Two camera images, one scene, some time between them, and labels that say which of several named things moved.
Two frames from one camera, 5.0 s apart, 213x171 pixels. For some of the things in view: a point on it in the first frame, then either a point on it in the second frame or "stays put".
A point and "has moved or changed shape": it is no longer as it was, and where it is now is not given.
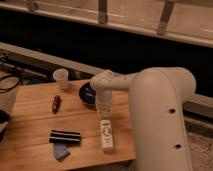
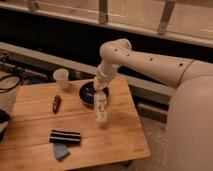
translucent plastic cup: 61,77 stays put
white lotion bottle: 107,134 has moved or changed shape
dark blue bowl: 87,94 stays put
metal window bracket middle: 102,11 stays put
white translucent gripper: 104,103 -> 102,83
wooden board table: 50,127 stays put
